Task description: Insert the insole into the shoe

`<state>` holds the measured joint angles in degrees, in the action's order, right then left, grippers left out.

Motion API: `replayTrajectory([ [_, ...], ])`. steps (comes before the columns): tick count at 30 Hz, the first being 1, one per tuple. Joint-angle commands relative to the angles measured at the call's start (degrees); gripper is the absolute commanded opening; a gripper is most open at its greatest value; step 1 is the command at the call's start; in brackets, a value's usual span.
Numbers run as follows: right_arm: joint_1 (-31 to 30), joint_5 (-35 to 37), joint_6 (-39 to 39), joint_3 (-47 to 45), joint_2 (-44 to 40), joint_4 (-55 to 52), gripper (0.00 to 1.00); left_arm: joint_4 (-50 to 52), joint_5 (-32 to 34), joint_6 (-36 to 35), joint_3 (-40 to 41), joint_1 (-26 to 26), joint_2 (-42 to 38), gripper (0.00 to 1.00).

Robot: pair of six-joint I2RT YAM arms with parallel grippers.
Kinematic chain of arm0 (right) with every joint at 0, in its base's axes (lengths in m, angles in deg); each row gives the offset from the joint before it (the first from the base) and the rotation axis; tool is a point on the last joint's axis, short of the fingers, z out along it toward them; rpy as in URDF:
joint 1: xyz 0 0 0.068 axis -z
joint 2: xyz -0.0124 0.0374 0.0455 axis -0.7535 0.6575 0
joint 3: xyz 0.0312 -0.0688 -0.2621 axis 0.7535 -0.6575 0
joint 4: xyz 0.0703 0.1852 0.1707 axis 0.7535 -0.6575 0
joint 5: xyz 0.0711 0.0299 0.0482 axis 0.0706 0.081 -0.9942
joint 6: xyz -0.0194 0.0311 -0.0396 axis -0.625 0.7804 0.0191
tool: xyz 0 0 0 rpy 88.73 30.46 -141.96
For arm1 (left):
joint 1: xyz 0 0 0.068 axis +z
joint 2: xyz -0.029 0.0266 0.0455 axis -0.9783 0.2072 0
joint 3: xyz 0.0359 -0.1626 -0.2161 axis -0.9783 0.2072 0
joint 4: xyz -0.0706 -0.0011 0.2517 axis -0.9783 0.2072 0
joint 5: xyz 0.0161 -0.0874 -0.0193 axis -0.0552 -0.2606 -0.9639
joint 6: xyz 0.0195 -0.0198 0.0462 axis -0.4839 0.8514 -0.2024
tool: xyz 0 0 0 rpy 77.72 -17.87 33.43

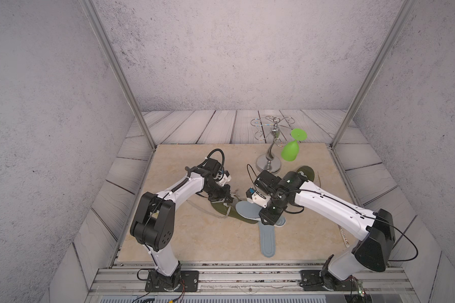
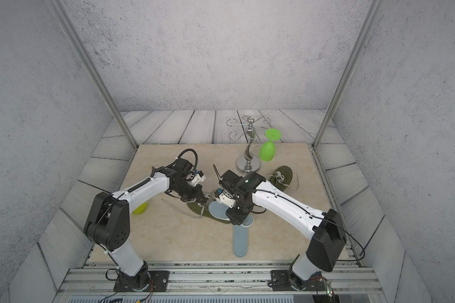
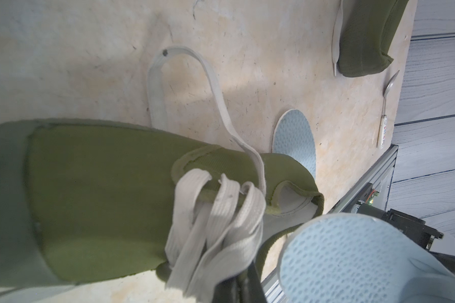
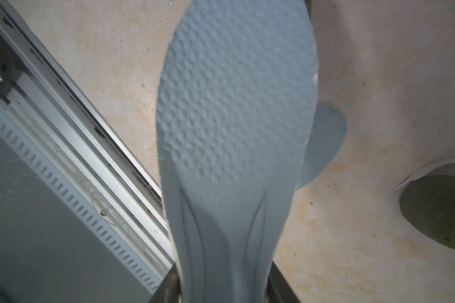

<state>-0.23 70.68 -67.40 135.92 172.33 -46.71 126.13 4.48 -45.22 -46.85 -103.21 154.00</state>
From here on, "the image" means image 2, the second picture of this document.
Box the aluminium rail base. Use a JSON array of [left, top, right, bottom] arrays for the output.
[[58, 260, 387, 302]]

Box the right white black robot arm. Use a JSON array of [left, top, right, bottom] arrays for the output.
[[216, 170, 347, 283]]

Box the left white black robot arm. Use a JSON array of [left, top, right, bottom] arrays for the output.
[[83, 159, 207, 277]]

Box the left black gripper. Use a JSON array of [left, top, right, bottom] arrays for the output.
[[172, 181, 209, 203]]

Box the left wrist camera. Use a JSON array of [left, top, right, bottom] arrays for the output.
[[189, 170, 206, 186]]

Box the left aluminium frame post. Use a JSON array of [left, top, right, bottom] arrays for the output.
[[46, 0, 139, 151]]

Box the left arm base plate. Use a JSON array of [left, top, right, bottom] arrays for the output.
[[113, 271, 170, 292]]

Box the grey insole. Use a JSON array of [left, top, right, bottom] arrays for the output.
[[207, 200, 255, 227], [233, 225, 249, 258]]

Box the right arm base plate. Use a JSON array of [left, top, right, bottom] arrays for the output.
[[267, 270, 327, 292]]

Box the green plastic glass on table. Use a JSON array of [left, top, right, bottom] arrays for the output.
[[132, 201, 148, 215]]

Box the hanging green plastic wine glass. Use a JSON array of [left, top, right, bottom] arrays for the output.
[[259, 128, 282, 162]]

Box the aluminium frame post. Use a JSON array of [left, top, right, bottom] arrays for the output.
[[46, 0, 139, 151], [312, 0, 384, 150]]

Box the olive green shoe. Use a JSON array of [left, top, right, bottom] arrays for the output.
[[187, 198, 229, 224], [269, 165, 293, 191]]

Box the silver metal glass stand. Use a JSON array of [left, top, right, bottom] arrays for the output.
[[226, 116, 271, 174]]

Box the right aluminium frame post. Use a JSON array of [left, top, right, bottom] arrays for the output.
[[312, 0, 384, 150]]

